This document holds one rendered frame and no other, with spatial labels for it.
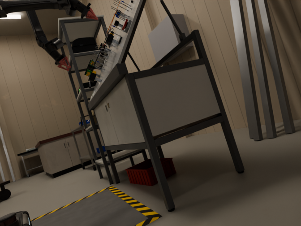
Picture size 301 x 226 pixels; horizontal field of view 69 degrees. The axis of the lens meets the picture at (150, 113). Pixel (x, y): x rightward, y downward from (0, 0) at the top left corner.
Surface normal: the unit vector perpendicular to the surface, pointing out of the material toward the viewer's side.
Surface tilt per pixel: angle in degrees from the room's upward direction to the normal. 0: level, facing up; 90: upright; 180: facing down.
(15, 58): 90
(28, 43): 90
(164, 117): 90
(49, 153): 90
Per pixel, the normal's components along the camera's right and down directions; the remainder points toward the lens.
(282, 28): -0.81, 0.24
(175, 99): 0.40, -0.16
